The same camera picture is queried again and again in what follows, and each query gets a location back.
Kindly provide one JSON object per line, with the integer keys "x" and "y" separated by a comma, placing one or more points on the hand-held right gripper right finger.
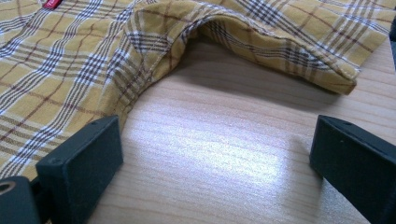
{"x": 358, "y": 165}

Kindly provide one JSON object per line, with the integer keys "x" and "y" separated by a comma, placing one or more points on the yellow plaid shirt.
{"x": 62, "y": 77}

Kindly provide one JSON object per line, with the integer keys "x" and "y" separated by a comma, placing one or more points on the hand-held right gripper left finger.
{"x": 81, "y": 168}

